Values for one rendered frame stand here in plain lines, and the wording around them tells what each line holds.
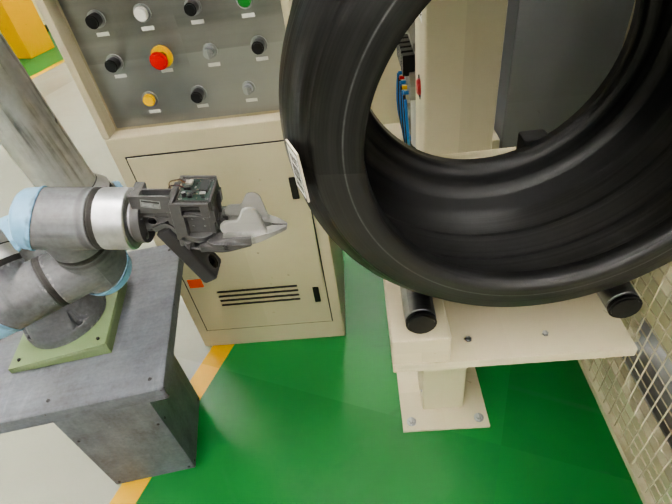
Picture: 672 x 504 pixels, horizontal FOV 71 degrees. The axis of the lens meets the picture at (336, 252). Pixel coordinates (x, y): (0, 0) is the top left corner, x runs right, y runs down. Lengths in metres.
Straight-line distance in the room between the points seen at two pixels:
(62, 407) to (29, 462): 0.81
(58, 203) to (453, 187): 0.61
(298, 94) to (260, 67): 0.79
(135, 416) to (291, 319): 0.63
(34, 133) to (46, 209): 0.33
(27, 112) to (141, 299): 0.52
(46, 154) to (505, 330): 0.90
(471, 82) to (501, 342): 0.44
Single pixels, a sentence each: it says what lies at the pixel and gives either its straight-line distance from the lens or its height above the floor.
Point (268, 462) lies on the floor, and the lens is 1.63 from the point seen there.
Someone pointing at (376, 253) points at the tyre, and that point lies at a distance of 0.57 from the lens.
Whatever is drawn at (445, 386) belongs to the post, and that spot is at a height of 0.14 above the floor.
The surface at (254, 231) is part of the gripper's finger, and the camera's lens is 0.69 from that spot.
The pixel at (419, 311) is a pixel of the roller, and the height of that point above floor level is 0.92.
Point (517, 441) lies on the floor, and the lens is 1.64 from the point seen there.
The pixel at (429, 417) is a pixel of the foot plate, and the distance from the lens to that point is 1.63.
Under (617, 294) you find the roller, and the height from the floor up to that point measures 0.92.
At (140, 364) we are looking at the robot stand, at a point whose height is 0.60.
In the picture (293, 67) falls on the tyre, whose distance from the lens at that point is 0.49.
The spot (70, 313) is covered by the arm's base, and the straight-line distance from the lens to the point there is 1.25.
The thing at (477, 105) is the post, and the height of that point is 1.04.
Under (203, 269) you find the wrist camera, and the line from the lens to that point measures 0.75.
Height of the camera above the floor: 1.44
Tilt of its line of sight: 42 degrees down
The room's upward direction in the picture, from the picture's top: 9 degrees counter-clockwise
